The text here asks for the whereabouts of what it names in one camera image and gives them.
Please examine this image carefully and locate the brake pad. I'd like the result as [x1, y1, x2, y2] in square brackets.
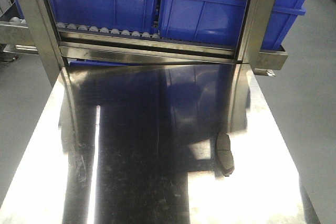
[215, 132, 235, 177]

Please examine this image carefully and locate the lower blue bin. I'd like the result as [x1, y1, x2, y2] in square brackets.
[69, 60, 134, 66]

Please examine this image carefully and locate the right blue plastic bin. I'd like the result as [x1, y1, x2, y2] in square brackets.
[159, 0, 306, 50]

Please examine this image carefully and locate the blue plastic bin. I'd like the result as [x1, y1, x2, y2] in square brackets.
[159, 0, 306, 50]
[10, 0, 161, 35]

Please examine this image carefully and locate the left blue plastic bin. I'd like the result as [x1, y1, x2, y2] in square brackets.
[10, 0, 161, 35]

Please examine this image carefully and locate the steel roller rack frame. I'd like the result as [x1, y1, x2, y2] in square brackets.
[1, 0, 287, 83]

